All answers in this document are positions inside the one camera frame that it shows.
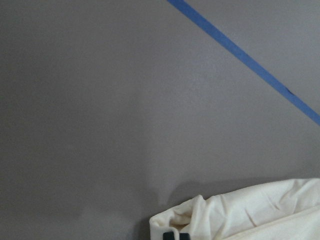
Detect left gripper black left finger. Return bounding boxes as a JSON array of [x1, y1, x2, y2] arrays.
[[162, 231, 175, 240]]

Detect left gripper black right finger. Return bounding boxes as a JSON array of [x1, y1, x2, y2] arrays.
[[179, 233, 190, 240]]

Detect cream long-sleeve printed shirt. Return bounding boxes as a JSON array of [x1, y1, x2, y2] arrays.
[[149, 178, 320, 240]]

